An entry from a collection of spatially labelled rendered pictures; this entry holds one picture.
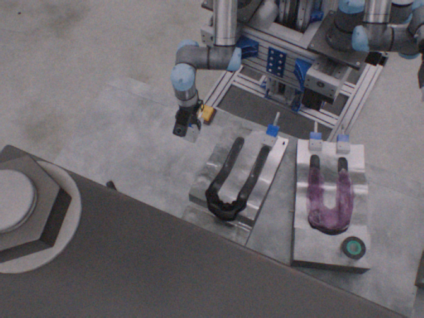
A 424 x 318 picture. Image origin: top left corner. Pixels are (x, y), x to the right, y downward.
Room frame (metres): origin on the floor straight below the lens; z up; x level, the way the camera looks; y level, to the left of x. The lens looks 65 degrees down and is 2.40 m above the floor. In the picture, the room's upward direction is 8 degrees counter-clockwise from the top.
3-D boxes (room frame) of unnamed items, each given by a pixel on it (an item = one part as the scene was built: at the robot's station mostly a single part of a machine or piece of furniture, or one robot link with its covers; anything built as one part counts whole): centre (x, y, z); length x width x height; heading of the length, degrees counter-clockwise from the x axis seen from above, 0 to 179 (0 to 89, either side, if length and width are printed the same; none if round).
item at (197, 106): (0.84, 0.05, 1.09); 0.09 x 0.08 x 0.12; 148
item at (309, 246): (0.49, -0.42, 0.86); 0.50 x 0.26 x 0.11; 165
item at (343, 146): (0.74, -0.53, 0.86); 0.13 x 0.05 x 0.05; 165
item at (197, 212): (0.60, -0.07, 0.87); 0.50 x 0.26 x 0.14; 148
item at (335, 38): (1.09, -0.59, 1.09); 0.15 x 0.15 x 0.10
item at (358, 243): (0.28, -0.43, 0.93); 0.08 x 0.08 x 0.04
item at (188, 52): (0.93, 0.02, 1.25); 0.11 x 0.11 x 0.08; 78
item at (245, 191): (0.61, -0.09, 0.92); 0.35 x 0.16 x 0.09; 148
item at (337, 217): (0.49, -0.41, 0.90); 0.26 x 0.18 x 0.08; 165
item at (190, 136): (0.85, 0.05, 0.93); 0.13 x 0.05 x 0.05; 148
